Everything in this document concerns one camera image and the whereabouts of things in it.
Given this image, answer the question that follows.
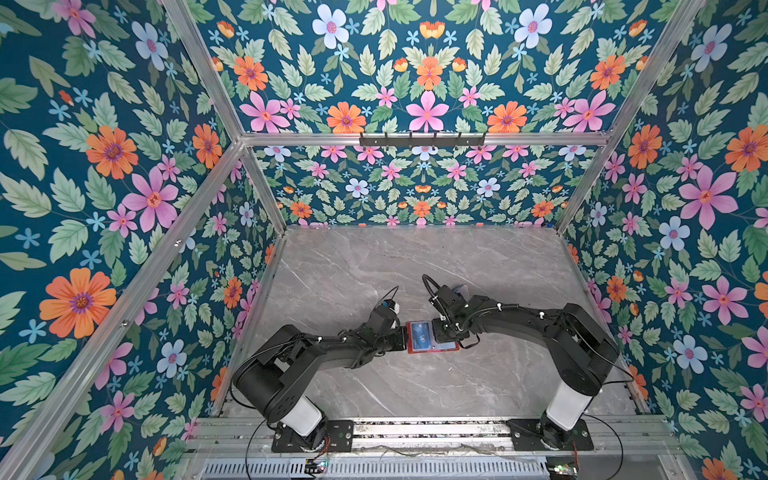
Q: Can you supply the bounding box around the blue VIP credit card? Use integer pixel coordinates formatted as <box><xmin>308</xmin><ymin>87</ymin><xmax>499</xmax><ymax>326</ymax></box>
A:
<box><xmin>409</xmin><ymin>322</ymin><xmax>432</xmax><ymax>352</ymax></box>

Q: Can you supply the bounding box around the red leather card holder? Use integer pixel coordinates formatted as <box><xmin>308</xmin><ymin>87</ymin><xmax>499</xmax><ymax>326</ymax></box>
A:
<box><xmin>407</xmin><ymin>321</ymin><xmax>460</xmax><ymax>355</ymax></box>

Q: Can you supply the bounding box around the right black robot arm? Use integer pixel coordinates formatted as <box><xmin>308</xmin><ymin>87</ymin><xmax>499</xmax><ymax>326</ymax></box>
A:
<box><xmin>429</xmin><ymin>291</ymin><xmax>618</xmax><ymax>450</ymax></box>

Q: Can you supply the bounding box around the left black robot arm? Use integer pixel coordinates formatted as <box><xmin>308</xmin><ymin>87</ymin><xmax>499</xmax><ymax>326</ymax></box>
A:
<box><xmin>232</xmin><ymin>324</ymin><xmax>408</xmax><ymax>442</ymax></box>

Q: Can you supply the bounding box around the white vent grille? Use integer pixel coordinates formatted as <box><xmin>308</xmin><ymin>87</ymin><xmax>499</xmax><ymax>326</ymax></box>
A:
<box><xmin>200</xmin><ymin>457</ymin><xmax>550</xmax><ymax>479</ymax></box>

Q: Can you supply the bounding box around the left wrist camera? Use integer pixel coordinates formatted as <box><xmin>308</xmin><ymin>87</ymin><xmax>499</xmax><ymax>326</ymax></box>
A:
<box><xmin>366</xmin><ymin>298</ymin><xmax>399</xmax><ymax>335</ymax></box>

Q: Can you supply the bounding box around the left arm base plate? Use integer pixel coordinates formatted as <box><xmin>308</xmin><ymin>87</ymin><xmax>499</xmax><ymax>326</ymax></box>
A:
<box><xmin>271</xmin><ymin>420</ymin><xmax>355</xmax><ymax>454</ymax></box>

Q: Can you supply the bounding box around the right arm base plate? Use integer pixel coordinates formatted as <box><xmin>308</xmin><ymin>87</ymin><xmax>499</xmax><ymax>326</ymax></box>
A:
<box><xmin>505</xmin><ymin>416</ymin><xmax>595</xmax><ymax>452</ymax></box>

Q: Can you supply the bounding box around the metal hook rail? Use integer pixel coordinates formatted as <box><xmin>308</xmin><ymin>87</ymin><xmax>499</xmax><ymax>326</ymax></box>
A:
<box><xmin>358</xmin><ymin>132</ymin><xmax>486</xmax><ymax>149</ymax></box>

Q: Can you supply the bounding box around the aluminium front rail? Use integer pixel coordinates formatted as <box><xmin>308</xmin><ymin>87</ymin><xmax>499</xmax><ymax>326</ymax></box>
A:
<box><xmin>182</xmin><ymin>415</ymin><xmax>683</xmax><ymax>459</ymax></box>

